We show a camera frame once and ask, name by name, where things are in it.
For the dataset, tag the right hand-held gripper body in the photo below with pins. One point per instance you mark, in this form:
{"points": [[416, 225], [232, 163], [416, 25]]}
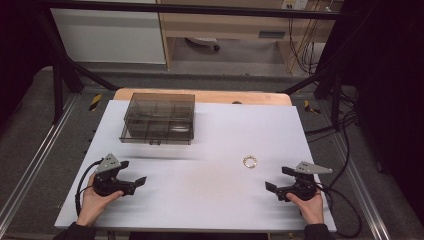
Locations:
{"points": [[304, 186]]}

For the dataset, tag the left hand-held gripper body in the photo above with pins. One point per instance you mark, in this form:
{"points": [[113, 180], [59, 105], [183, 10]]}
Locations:
{"points": [[106, 185]]}

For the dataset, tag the transparent grey compartment box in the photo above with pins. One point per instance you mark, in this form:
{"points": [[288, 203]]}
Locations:
{"points": [[158, 118]]}

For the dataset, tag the person's left hand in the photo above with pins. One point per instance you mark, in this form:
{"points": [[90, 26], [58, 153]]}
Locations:
{"points": [[94, 204]]}

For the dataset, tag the person's right hand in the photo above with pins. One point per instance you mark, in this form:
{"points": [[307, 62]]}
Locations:
{"points": [[310, 209]]}

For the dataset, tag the white table cover board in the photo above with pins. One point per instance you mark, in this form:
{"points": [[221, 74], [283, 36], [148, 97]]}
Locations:
{"points": [[206, 186]]}

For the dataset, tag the yellow black tape strip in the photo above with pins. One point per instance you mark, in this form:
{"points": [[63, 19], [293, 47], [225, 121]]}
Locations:
{"points": [[310, 107], [95, 102]]}

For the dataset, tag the wooden table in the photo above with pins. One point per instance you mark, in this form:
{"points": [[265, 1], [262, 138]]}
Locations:
{"points": [[213, 96]]}

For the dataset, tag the black curtain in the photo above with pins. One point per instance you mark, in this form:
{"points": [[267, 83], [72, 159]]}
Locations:
{"points": [[390, 100], [20, 50]]}

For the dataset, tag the white cabinet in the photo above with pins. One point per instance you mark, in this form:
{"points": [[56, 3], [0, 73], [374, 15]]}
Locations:
{"points": [[110, 36]]}

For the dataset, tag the chair base with caster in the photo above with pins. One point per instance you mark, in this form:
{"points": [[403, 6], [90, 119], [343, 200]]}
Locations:
{"points": [[203, 41]]}

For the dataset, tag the white power strip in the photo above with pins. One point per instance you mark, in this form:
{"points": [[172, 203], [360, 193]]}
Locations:
{"points": [[295, 4]]}

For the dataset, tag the aluminium rail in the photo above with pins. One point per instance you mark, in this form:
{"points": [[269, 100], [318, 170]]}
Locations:
{"points": [[36, 160], [361, 186]]}

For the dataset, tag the black frame strut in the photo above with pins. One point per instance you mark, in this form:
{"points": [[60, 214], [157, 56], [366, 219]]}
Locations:
{"points": [[66, 70], [328, 83]]}

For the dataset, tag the black horizontal frame bar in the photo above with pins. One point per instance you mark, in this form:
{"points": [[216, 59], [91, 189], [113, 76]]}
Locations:
{"points": [[200, 10]]}

